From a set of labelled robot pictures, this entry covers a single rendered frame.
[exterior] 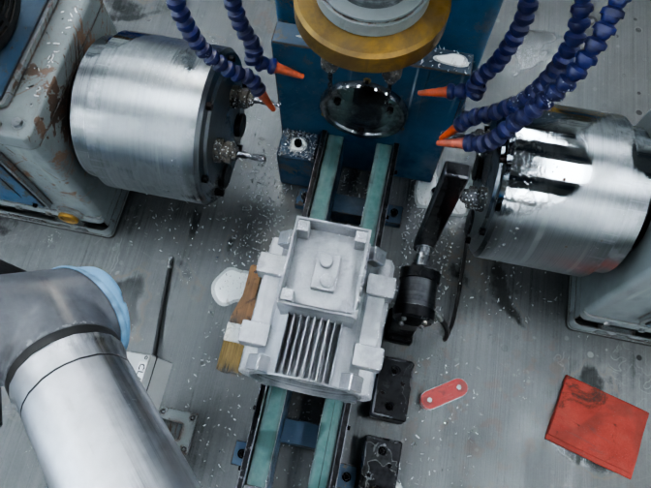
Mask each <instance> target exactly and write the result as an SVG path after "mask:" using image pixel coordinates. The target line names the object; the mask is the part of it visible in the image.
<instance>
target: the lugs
mask: <svg viewBox="0 0 651 488"><path fill-rule="evenodd" d="M292 235H293V230H292V229H287V230H283V231H280V235H279V239H278V242H277V245H278V246H280V247H282V248H284V249H286V250H289V247H290V243H291V239H292ZM386 257H387V252H386V251H384V250H382V249H381V248H379V247H377V246H373V247H371V248H370V253H369V258H368V262H367V263H368V264H370V265H372V266H373V267H379V266H385V262H386ZM269 362H270V357H269V356H266V355H264V354H261V353H249V355H248V359H247V363H246V367H245V369H246V370H249V371H252V372H255V373H262V374H267V370H268V366H269ZM362 384H363V377H361V376H358V375H356V374H353V373H341V377H340V382H339V386H338V389H340V390H343V391H346V392H349V393H355V394H360V393H361V389H362Z"/></svg>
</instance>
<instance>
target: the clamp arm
mask: <svg viewBox="0 0 651 488"><path fill-rule="evenodd" d="M470 173H471V165H468V164H462V163H458V162H452V161H446V163H445V165H444V168H443V170H442V173H441V175H440V178H439V181H438V183H437V186H436V188H435V191H434V193H433V196H432V198H431V200H430V202H429V205H428V207H427V210H426V212H425V215H424V217H423V220H422V223H421V225H420V228H419V230H418V234H417V237H416V239H415V244H414V250H415V251H418V250H419V247H420V246H422V247H420V250H421V251H425V249H426V247H428V248H427V252H428V253H430V255H431V254H432V252H433V250H434V248H435V246H436V244H437V242H438V240H439V238H440V236H441V234H442V232H443V230H444V228H445V226H446V224H447V222H448V220H449V218H450V215H451V213H452V211H453V209H454V207H455V205H456V204H457V202H458V200H459V198H460V196H461V194H462V192H463V190H464V188H465V186H466V184H467V182H468V180H469V178H470ZM430 249H431V252H430Z"/></svg>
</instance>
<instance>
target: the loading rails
mask: <svg viewBox="0 0 651 488"><path fill-rule="evenodd" d="M399 145H400V143H396V142H395V143H394V144H393V150H392V145H388V144H382V143H378V142H377V144H376V149H375V154H374V159H373V164H372V168H371V173H370V178H369V183H368V188H367V193H366V198H358V197H353V196H347V195H342V194H337V190H338V185H339V181H340V176H341V172H342V167H343V153H344V137H340V136H336V135H328V136H327V130H322V134H321V138H320V142H319V147H318V151H317V155H316V156H314V160H315V163H314V166H313V170H312V175H311V179H310V183H309V187H308V189H306V188H301V187H299V188H298V191H297V195H296V199H295V203H294V207H295V208H297V209H302V210H303V211H302V215H301V216H302V217H307V218H313V219H318V220H323V221H328V222H330V220H332V221H338V222H343V223H348V224H353V225H360V228H363V229H371V230H372V231H371V236H370V241H369V243H370V244H371V247H373V246H377V247H379V248H381V244H382V239H383V233H384V228H385V226H389V227H394V228H400V226H401V222H402V216H403V210H404V207H403V206H399V205H393V204H388V203H389V198H390V192H391V187H392V181H393V176H394V174H397V170H395V166H396V161H397V155H398V150H399ZM391 151H392V154H391ZM390 156H391V158H390ZM389 162H390V163H389ZM379 217H380V218H379ZM376 232H377V233H376ZM375 237H376V238H375ZM292 395H293V392H292V391H290V390H287V389H284V388H280V387H276V386H271V385H265V384H261V387H260V391H259V395H258V399H257V403H256V405H254V407H253V410H255V411H254V415H253V419H252V423H251V427H250V431H249V435H248V440H247V442H245V441H241V440H236V441H235V445H234V449H233V453H232V459H231V464H232V465H235V466H239V467H238V470H239V471H240V472H239V476H238V480H237V483H236V487H235V488H271V486H272V482H273V477H274V474H275V469H276V465H277V460H278V456H279V451H280V447H281V443H285V444H290V445H294V446H299V447H303V448H308V449H312V450H315V452H314V457H313V462H312V466H311V471H310V475H309V480H308V485H307V488H327V487H328V488H355V487H356V482H357V471H358V466H354V465H350V464H345V463H341V458H342V453H343V448H344V442H345V438H346V432H347V430H349V431H350V428H351V426H350V425H348V422H349V416H350V411H351V405H352V403H345V402H342V401H339V400H335V399H328V398H325V403H324V408H323V413H322V418H321V423H320V424H316V423H311V422H306V421H302V420H297V419H293V418H288V417H287V416H288V412H289V407H290V403H291V399H292ZM343 406H344V407H343ZM339 426H340V427H339ZM335 446H336V447H335Z"/></svg>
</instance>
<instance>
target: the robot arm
mask: <svg viewBox="0 0 651 488"><path fill-rule="evenodd" d="M129 340H130V318H129V312H128V308H127V304H126V302H123V297H122V292H121V290H120V288H119V286H118V285H117V284H116V282H115V281H114V280H113V279H112V278H111V277H110V276H109V274H108V273H107V272H105V271H104V270H102V269H100V268H97V267H93V266H83V267H74V266H69V265H62V266H57V267H54V268H52V269H47V270H37V271H25V270H23V269H21V268H18V267H16V266H14V265H12V264H10V263H7V262H5V261H3V260H1V259H0V427H1V426H2V425H3V422H2V397H1V386H4V387H5V390H6V392H7V394H8V396H9V400H10V402H11V404H12V406H13V407H14V408H15V410H16V411H17V412H18V413H19V415H20V418H21V420H22V423H23V425H24V428H25V430H26V433H27V435H28V438H29V440H30V442H31V444H32V447H33V449H34V452H35V454H36V457H37V459H38V462H39V464H40V467H41V469H42V472H43V474H44V477H45V479H46V483H47V486H48V488H202V487H201V485H200V483H199V481H198V480H197V478H196V476H195V475H194V473H193V471H192V469H191V468H190V466H189V464H188V462H187V461H186V459H185V457H184V455H183V454H182V452H181V450H180V448H179V447H178V445H177V443H176V442H175V440H174V438H173V436H172V435H171V432H170V430H169V429H168V427H167V425H166V423H165V422H164V420H163V418H162V417H161V415H160V414H159V412H158V411H157V409H156V407H155V405H154V404H153V402H152V400H151V398H150V397H149V395H148V393H147V391H146V390H145V388H144V386H143V385H142V383H141V381H140V379H139V377H138V375H137V373H136V372H135V370H134V368H133V366H132V365H131V363H130V361H129V360H128V358H127V352H126V349H127V347H128V344H129Z"/></svg>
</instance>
